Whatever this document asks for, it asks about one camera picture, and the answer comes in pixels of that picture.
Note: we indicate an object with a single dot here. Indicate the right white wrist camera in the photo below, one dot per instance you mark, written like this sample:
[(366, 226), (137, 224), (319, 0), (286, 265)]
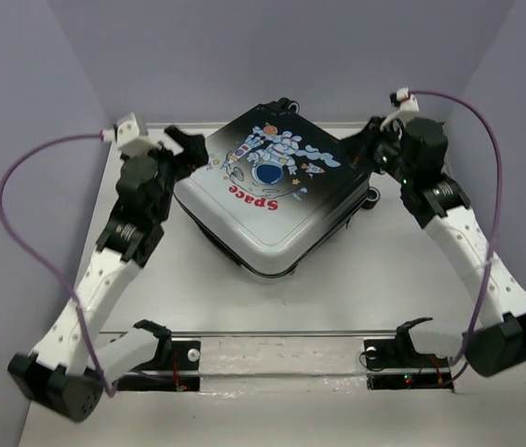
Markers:
[(405, 106)]

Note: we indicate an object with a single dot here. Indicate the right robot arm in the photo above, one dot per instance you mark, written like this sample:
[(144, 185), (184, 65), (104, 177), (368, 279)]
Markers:
[(495, 338)]

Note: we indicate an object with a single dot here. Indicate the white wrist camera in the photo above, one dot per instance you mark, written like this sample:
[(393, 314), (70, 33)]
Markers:
[(405, 106), (131, 136)]

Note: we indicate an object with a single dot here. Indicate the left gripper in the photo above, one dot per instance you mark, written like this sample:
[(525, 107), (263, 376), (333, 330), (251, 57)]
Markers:
[(194, 147)]

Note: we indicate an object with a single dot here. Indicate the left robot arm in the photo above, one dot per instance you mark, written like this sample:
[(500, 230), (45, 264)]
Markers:
[(64, 372)]

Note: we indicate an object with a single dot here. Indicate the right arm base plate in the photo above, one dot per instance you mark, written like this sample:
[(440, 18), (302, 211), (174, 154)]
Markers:
[(389, 368)]

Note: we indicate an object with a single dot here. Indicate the black suitcase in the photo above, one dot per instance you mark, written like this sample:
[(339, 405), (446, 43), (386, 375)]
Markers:
[(276, 187)]

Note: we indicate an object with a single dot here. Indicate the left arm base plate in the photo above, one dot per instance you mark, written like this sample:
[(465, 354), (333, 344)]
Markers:
[(178, 371)]

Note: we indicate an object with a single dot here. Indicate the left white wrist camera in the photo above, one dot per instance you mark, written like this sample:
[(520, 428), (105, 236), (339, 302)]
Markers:
[(131, 136)]

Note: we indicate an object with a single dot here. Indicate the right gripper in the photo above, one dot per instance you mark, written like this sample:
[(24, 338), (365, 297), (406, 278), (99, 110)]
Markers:
[(356, 148)]

